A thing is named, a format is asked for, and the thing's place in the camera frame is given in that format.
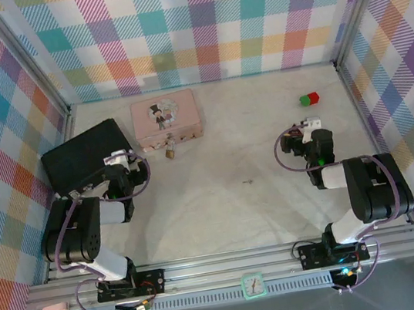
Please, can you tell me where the small brass padlock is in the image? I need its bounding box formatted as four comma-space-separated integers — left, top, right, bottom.
163, 136, 179, 161

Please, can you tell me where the black hard case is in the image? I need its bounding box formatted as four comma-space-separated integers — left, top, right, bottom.
36, 115, 143, 201

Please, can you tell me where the pink wedding tin box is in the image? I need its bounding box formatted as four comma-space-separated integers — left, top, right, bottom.
128, 87, 207, 153

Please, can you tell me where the small black controller board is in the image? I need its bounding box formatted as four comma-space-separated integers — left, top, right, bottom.
114, 298, 153, 310
328, 265, 358, 288

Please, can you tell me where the small mint square clock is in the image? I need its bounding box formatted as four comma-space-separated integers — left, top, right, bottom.
240, 271, 269, 302

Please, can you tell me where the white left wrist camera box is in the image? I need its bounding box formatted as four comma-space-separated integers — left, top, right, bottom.
103, 148, 135, 172

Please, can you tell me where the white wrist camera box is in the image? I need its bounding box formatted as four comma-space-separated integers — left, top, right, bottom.
103, 148, 135, 172
300, 114, 325, 144

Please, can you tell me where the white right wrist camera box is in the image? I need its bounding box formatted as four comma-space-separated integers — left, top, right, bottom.
300, 114, 325, 144

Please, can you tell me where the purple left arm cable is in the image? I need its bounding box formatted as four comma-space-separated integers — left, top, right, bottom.
39, 147, 173, 310

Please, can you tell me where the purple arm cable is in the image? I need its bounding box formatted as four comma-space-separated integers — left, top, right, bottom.
270, 111, 411, 301
39, 147, 173, 310

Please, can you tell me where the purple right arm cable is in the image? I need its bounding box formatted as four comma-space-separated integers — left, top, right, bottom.
270, 111, 411, 301

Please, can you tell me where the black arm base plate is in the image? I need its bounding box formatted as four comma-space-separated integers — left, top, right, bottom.
296, 235, 372, 272
94, 267, 168, 305

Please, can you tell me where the aluminium frame rail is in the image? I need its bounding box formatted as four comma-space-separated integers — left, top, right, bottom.
19, 225, 414, 310

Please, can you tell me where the grey slotted cable duct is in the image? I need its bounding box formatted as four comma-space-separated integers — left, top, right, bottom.
75, 271, 335, 310

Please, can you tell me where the aluminium frame post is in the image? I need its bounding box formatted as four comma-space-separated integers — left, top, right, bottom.
0, 0, 72, 125
322, 0, 408, 67

